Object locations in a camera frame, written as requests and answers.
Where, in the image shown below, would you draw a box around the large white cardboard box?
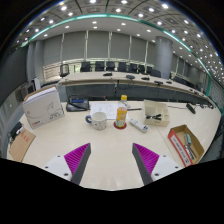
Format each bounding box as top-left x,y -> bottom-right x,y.
22,84 -> 65,130

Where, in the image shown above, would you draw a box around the black-handled pliers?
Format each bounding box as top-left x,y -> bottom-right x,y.
145,113 -> 163,121

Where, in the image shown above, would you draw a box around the small white open box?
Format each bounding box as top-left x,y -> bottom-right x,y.
143,99 -> 171,127

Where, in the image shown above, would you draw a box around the flat round red coaster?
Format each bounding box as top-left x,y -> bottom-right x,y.
113,120 -> 128,130

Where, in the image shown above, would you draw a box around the grey hand tool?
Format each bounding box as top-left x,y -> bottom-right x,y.
184,133 -> 194,147

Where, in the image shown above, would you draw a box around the black desk microphone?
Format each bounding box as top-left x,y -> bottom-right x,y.
185,102 -> 197,115

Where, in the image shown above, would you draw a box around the black bag with blue panel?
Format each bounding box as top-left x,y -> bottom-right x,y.
65,95 -> 91,113

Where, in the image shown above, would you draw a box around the white remote control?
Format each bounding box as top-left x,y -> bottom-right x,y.
128,118 -> 150,134

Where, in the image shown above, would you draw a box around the yellow-capped orange drink bottle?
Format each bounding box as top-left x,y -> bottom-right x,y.
115,94 -> 129,129

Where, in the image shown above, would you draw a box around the black pouch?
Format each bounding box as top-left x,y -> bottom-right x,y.
9,121 -> 25,139

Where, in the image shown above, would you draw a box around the group of ceiling lights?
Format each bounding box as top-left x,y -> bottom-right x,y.
19,0 -> 221,78

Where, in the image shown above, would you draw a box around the brown cardboard box red edge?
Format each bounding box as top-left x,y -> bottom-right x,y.
167,124 -> 205,168

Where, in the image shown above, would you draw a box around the brown paper envelope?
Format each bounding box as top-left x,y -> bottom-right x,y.
8,128 -> 37,163

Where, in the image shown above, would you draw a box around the white mug with blue handle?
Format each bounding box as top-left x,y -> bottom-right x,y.
85,111 -> 108,131

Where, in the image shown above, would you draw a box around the long curved conference desk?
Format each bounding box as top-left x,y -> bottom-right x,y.
58,71 -> 214,108

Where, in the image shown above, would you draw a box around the row of dark office chairs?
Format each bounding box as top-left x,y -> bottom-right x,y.
59,60 -> 198,86

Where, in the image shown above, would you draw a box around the white printed paper sheet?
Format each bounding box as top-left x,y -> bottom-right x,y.
89,101 -> 133,120

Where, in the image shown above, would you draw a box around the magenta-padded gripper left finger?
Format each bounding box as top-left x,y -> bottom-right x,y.
43,142 -> 92,186

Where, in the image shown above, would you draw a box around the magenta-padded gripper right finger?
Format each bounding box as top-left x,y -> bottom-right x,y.
131,142 -> 183,186

